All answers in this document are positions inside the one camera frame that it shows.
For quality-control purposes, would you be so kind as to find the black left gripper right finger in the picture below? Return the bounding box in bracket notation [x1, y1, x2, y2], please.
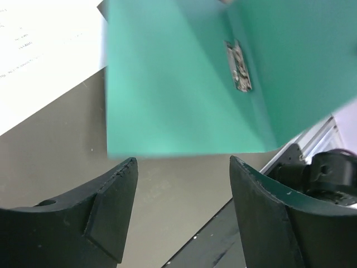
[229, 156, 356, 267]

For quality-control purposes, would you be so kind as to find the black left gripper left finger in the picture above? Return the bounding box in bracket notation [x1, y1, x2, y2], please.
[1, 157, 138, 267]

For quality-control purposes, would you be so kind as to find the metal folder clip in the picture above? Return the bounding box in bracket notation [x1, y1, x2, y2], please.
[225, 40, 252, 93]

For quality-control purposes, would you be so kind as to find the teal plastic file folder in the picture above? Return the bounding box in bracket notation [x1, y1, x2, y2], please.
[105, 1, 356, 158]

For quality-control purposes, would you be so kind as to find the white printed paper sheet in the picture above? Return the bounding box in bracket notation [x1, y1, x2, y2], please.
[1, 1, 107, 133]

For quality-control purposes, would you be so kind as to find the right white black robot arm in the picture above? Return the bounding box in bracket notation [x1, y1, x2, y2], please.
[229, 145, 356, 267]

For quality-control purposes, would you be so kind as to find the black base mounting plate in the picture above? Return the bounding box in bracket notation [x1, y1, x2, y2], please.
[164, 200, 246, 268]

